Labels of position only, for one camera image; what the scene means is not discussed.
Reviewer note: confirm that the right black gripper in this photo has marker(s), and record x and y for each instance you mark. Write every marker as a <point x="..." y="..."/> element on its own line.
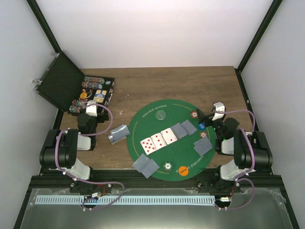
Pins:
<point x="201" y="118"/>

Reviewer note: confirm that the blue small blind button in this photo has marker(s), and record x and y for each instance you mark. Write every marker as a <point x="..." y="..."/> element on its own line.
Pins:
<point x="201" y="126"/>

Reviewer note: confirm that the face-down board card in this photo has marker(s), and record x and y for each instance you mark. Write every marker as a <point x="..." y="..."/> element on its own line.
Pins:
<point x="179" y="131"/>
<point x="188" y="127"/>

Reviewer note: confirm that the two of diamonds card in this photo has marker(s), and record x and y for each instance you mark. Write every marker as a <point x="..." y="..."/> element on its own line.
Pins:
<point x="169" y="136"/>

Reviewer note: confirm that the clear dealer button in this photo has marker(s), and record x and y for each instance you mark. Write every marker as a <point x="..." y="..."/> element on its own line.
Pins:
<point x="160" y="115"/>

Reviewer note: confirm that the three of diamonds card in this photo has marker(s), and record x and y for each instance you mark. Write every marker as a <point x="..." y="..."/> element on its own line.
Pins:
<point x="158" y="141"/>

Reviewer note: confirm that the orange big blind button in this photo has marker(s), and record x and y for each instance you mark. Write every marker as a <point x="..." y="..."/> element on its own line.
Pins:
<point x="183" y="171"/>

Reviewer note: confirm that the face-up red diamonds card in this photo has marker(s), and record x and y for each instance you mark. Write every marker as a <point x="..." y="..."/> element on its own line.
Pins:
<point x="148" y="145"/>

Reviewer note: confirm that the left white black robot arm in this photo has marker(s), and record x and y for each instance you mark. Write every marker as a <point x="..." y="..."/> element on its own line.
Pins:
<point x="71" y="141"/>

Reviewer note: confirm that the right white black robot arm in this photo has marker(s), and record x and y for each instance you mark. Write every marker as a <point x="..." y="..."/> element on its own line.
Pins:
<point x="251" y="150"/>

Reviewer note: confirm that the chip row bottom in case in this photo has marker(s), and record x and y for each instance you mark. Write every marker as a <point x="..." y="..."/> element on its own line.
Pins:
<point x="76" y="109"/>

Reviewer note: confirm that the chip row in case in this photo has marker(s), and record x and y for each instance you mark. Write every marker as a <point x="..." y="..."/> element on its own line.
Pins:
<point x="76" y="109"/>
<point x="91" y="85"/>
<point x="80" y="103"/>
<point x="92" y="79"/>

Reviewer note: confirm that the orange button in case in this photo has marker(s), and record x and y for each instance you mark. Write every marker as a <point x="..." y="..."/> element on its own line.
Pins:
<point x="83" y="95"/>

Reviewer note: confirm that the boxed card deck in case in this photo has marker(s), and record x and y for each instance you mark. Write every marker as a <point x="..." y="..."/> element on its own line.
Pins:
<point x="100" y="95"/>

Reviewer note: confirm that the round green poker mat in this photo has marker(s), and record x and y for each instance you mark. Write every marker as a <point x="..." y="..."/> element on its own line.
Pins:
<point x="180" y="153"/>

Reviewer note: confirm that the chip row top in case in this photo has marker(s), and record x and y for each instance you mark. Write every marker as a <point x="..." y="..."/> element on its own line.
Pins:
<point x="92" y="79"/>

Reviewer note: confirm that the black poker chip case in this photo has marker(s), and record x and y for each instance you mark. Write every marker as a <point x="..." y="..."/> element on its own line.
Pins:
<point x="61" y="84"/>

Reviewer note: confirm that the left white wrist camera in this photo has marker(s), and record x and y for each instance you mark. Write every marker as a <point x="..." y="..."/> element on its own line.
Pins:
<point x="91" y="108"/>

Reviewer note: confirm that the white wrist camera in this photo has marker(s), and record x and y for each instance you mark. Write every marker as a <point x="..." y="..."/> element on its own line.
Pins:
<point x="218" y="111"/>
<point x="91" y="108"/>

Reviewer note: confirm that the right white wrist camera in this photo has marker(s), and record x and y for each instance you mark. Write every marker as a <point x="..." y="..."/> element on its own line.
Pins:
<point x="218" y="111"/>

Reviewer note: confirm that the light blue slotted cable duct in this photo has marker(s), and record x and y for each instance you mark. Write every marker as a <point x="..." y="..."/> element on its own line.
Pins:
<point x="126" y="200"/>

